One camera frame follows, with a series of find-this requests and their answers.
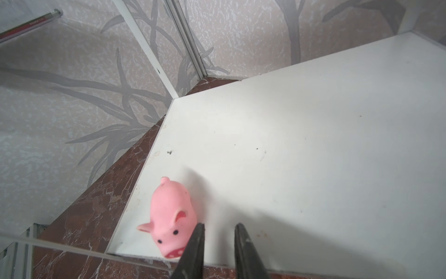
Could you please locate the aluminium enclosure frame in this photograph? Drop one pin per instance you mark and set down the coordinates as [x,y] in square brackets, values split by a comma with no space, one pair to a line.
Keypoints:
[185,33]

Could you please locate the pink pig toy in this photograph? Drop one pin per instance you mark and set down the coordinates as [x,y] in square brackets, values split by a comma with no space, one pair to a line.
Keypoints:
[172,218]

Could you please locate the white two-tier metal shelf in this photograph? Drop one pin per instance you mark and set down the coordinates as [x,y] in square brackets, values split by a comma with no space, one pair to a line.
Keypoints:
[321,125]

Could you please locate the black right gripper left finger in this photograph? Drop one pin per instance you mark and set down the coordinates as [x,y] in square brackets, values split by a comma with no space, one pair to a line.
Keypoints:
[190,265]

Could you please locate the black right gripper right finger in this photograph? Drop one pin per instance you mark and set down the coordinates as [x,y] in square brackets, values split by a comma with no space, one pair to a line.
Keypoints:
[247,260]

